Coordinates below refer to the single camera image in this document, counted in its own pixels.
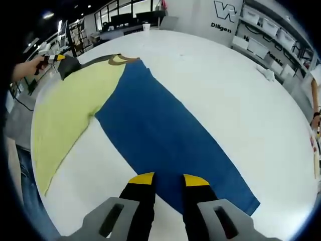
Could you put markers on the red cloth item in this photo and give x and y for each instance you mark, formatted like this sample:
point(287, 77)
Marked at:
point(164, 4)

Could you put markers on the black computer monitor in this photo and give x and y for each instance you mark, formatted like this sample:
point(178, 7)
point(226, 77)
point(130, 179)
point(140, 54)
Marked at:
point(148, 17)
point(122, 19)

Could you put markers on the grey metal storage shelf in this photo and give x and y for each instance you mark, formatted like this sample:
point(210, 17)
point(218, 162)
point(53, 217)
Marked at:
point(240, 30)

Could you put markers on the person's left hand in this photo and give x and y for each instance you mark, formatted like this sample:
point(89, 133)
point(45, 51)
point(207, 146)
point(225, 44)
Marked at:
point(35, 66)

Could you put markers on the row of white storage bins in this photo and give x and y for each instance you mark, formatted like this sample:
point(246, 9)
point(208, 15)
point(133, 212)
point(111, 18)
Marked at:
point(270, 26)

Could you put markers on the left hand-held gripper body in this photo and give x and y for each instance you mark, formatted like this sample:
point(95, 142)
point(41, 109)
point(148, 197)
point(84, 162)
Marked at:
point(44, 49)

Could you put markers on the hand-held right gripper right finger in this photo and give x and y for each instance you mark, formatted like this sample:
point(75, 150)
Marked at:
point(208, 216)

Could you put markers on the white crumpled cloth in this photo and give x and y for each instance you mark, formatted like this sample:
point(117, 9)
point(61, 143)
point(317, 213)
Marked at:
point(265, 73)

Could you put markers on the yellow blue grey garment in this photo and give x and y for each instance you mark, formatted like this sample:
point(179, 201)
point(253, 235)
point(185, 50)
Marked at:
point(155, 125)

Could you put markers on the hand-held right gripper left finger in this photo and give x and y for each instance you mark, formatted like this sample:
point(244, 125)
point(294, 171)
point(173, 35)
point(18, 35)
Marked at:
point(113, 216)

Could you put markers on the grey board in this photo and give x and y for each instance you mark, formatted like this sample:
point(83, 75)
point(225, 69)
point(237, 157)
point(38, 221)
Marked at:
point(168, 23)

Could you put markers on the person's blue jeans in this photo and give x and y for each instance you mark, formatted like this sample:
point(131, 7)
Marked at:
point(35, 195)

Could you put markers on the white paper cup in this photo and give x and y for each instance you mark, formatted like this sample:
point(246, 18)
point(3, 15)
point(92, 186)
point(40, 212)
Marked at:
point(146, 27)

